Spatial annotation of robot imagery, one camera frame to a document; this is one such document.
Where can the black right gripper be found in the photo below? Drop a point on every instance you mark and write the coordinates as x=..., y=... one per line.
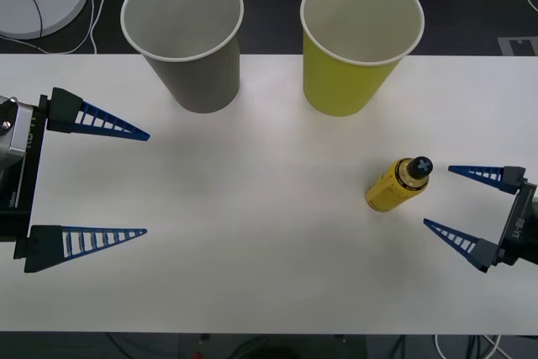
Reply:
x=519, y=228

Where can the yellow bottle with black cap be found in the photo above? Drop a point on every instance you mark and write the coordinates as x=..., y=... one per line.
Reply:
x=386, y=191

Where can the grey plastic bin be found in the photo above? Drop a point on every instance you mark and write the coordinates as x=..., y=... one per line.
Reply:
x=202, y=81

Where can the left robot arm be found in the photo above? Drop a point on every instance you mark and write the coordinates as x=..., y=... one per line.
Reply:
x=14, y=140

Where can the yellow-green plastic bin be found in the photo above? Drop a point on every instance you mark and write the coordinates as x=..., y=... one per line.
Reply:
x=336, y=86

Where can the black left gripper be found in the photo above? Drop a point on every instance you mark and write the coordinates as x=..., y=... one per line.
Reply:
x=23, y=191

